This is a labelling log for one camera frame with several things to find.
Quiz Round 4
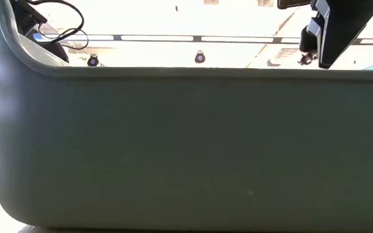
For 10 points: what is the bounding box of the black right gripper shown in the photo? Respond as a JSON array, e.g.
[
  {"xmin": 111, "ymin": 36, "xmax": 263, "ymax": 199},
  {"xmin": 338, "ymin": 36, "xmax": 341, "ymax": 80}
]
[{"xmin": 277, "ymin": 0, "xmax": 373, "ymax": 69}]

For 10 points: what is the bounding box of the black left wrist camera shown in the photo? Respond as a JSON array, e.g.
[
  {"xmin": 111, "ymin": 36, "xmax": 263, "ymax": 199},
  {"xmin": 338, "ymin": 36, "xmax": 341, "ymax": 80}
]
[{"xmin": 32, "ymin": 31, "xmax": 70, "ymax": 63}]

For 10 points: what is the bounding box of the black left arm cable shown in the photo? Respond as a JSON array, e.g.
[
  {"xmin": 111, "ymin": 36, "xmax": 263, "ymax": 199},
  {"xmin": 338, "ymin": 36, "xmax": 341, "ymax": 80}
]
[{"xmin": 27, "ymin": 0, "xmax": 89, "ymax": 51}]

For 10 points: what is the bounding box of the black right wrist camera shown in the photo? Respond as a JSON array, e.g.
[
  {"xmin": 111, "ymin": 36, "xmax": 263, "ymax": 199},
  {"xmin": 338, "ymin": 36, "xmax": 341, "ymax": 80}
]
[{"xmin": 299, "ymin": 27, "xmax": 319, "ymax": 54}]

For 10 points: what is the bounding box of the small black distant object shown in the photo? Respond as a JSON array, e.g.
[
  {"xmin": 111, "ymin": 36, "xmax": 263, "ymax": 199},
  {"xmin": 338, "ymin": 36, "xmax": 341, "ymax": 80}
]
[{"xmin": 298, "ymin": 51, "xmax": 319, "ymax": 67}]

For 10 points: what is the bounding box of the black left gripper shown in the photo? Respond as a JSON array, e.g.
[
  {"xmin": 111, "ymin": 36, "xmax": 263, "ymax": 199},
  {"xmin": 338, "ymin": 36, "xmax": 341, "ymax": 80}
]
[{"xmin": 10, "ymin": 0, "xmax": 48, "ymax": 35}]

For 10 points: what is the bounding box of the dark grey plastic bin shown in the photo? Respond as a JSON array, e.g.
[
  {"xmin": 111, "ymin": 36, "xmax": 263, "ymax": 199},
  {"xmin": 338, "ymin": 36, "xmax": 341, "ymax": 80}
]
[{"xmin": 0, "ymin": 0, "xmax": 373, "ymax": 231}]

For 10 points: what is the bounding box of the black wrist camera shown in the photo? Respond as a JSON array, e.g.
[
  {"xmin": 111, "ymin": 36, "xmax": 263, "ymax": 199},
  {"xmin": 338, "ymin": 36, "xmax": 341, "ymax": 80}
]
[
  {"xmin": 32, "ymin": 31, "xmax": 70, "ymax": 63},
  {"xmin": 299, "ymin": 27, "xmax": 319, "ymax": 54}
]

